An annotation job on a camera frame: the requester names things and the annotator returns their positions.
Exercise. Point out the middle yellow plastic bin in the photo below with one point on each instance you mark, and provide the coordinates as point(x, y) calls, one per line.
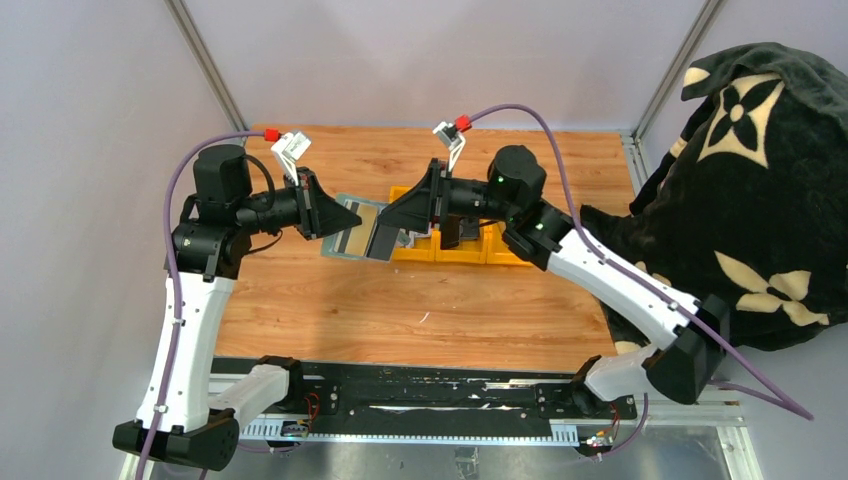
point(470, 252)

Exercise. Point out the right yellow plastic bin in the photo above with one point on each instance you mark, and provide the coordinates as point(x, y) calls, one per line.
point(497, 252)

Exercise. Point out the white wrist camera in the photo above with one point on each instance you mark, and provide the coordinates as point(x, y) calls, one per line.
point(288, 150)
point(453, 139)

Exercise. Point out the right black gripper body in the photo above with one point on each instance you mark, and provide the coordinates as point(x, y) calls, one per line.
point(442, 204)

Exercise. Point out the green leather card holder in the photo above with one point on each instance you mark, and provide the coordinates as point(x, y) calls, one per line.
point(370, 240)

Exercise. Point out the silver VIP cards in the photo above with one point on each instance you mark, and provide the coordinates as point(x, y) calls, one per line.
point(410, 239)

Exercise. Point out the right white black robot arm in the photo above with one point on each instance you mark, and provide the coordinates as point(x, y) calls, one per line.
point(681, 355)

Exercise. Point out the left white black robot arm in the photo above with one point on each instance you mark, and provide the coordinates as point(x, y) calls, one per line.
point(199, 305)

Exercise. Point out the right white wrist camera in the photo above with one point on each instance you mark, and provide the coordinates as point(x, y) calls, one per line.
point(453, 139)

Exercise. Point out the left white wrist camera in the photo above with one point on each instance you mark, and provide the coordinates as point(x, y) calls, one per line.
point(288, 150)

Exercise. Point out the aluminium frame rail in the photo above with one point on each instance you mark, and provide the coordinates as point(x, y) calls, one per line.
point(591, 442)

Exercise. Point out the black cards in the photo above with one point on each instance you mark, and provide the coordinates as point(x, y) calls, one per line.
point(457, 230)

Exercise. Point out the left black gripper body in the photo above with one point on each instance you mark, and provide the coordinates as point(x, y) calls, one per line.
point(306, 203)

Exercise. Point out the black floral blanket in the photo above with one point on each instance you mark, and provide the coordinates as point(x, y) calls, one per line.
point(749, 204)

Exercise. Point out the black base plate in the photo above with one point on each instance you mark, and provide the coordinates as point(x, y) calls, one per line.
point(370, 400)

